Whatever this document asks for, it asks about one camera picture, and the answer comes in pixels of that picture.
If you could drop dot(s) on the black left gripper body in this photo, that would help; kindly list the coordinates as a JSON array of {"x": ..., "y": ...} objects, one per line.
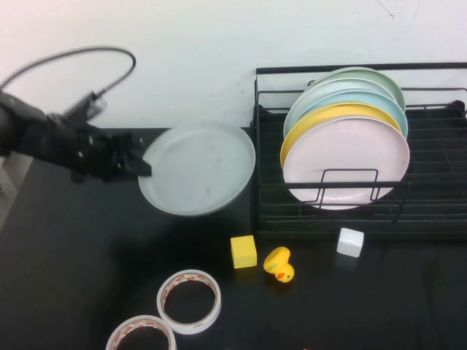
[{"x": 84, "y": 153}]

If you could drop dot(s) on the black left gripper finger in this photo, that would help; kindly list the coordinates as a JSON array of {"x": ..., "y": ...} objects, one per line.
[
  {"x": 131, "y": 144},
  {"x": 140, "y": 167}
]

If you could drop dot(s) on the grey plate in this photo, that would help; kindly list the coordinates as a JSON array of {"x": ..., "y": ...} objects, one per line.
[{"x": 200, "y": 171}]

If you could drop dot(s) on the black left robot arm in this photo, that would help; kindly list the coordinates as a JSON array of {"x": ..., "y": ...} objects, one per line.
[{"x": 18, "y": 124}]

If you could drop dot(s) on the yellow plate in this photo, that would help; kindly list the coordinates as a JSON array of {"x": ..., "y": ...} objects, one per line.
[{"x": 310, "y": 118}]

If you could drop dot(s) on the pink plate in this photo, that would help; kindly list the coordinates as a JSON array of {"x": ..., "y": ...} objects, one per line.
[{"x": 346, "y": 156}]

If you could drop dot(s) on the pale mint plate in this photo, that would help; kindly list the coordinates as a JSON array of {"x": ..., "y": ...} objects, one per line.
[{"x": 339, "y": 84}]

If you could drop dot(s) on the light blue plate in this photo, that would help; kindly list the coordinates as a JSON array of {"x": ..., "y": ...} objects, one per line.
[{"x": 365, "y": 98}]

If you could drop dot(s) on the green plate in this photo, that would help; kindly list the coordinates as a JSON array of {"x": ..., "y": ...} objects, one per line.
[{"x": 379, "y": 78}]

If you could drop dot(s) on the yellow foam cube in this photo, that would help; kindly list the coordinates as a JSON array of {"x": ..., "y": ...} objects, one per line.
[{"x": 243, "y": 252}]

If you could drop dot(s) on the white double-sided tape roll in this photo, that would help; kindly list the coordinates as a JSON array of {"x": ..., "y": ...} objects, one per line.
[
  {"x": 215, "y": 299},
  {"x": 120, "y": 330}
]

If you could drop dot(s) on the yellow rubber duck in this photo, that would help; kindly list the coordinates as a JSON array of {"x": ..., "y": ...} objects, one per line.
[{"x": 278, "y": 264}]

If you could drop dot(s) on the white cube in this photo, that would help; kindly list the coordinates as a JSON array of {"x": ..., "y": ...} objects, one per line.
[{"x": 349, "y": 243}]

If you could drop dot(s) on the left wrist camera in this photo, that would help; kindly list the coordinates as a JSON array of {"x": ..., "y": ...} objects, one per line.
[{"x": 89, "y": 106}]

